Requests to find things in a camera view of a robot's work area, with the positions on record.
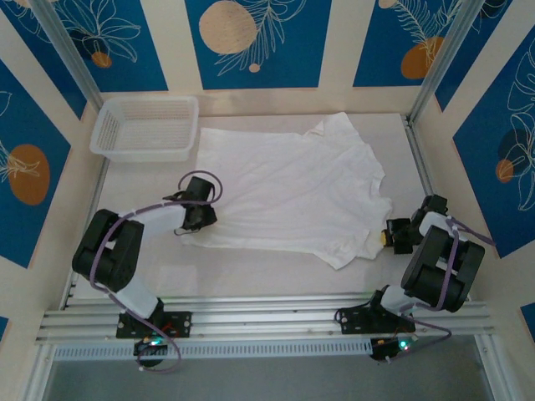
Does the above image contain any white t-shirt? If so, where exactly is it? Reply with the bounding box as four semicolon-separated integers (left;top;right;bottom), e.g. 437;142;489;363
179;111;394;272

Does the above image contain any white plastic mesh basket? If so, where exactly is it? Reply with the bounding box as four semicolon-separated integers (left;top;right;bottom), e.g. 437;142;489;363
89;95;200;163

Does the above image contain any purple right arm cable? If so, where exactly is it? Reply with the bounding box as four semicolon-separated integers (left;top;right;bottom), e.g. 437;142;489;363
378;216;497;364

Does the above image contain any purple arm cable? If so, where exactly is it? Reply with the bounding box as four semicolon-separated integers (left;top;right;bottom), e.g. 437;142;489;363
89;170;223;375
378;216;497;364

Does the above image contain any aluminium table side rail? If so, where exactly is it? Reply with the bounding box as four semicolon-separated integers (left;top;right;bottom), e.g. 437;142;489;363
403;116;517;401
20;116;114;401

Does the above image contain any blue floral wall panel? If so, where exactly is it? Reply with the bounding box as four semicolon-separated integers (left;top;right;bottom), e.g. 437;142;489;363
0;0;88;120
53;0;169;92
434;0;535;112
453;39;535;259
353;0;461;88
0;60;72;268
185;0;334;89

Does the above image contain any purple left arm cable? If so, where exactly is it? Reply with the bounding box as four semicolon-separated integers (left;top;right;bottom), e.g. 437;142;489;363
89;170;223;375

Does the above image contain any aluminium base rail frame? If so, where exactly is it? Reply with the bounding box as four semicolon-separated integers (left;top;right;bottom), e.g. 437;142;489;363
35;292;494;344

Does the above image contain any white slotted cable duct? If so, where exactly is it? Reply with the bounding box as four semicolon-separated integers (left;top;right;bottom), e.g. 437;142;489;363
53;338;374;361

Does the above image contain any aluminium frame post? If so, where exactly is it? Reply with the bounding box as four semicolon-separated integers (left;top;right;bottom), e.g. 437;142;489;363
407;0;480;126
29;0;108;120

